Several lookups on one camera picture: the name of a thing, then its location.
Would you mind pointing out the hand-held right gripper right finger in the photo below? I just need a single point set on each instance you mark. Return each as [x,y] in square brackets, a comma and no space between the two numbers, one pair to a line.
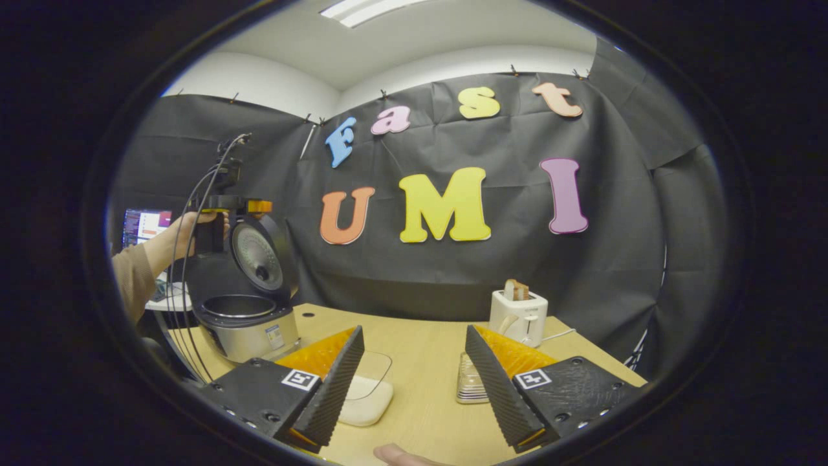
[501,388]

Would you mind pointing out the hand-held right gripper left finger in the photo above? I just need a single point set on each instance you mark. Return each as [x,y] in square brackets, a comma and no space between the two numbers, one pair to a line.
[330,388]

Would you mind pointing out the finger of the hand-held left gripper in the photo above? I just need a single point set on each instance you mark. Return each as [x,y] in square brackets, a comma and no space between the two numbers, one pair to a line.
[260,206]

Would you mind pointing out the black steel rice cooker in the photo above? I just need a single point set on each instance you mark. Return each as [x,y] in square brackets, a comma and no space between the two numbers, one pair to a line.
[252,336]

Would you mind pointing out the clear plastic container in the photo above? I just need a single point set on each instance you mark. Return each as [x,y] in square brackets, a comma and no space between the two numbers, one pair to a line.
[372,372]

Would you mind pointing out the computer monitor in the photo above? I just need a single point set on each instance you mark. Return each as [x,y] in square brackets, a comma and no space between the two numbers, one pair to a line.
[145,226]

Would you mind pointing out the white toaster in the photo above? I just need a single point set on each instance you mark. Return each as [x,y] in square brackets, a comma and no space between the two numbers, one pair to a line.
[533,310]

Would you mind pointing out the bread slice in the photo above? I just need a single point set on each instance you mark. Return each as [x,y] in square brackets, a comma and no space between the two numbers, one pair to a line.
[510,290]
[522,292]

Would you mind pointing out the black backdrop cloth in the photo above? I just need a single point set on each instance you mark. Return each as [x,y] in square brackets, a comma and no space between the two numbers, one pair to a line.
[420,278]

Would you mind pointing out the ceiling light panel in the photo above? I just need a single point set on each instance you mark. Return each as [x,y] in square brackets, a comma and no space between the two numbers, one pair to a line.
[369,10]

